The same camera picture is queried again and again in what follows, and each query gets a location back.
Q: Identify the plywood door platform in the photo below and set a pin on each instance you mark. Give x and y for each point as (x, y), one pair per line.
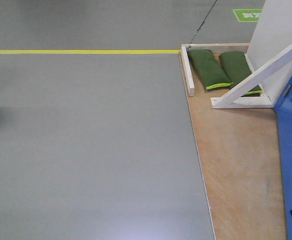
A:
(240, 161)

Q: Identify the right green sandbag by door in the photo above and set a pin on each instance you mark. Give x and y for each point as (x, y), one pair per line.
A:
(235, 66)

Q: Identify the green sandbag by door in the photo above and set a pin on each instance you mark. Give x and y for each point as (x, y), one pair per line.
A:
(235, 66)
(209, 70)

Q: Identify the white wooden door base frame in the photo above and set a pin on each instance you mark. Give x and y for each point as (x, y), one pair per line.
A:
(245, 102)

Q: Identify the white diagonal wooden brace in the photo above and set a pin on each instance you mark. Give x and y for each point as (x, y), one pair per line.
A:
(257, 77)

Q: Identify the white door wall panel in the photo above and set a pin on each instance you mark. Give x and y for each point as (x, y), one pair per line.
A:
(273, 33)

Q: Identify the left green sandbag by door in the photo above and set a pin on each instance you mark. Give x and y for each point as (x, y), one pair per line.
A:
(209, 70)

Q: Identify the green floor sign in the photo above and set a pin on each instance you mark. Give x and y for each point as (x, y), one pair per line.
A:
(247, 15)

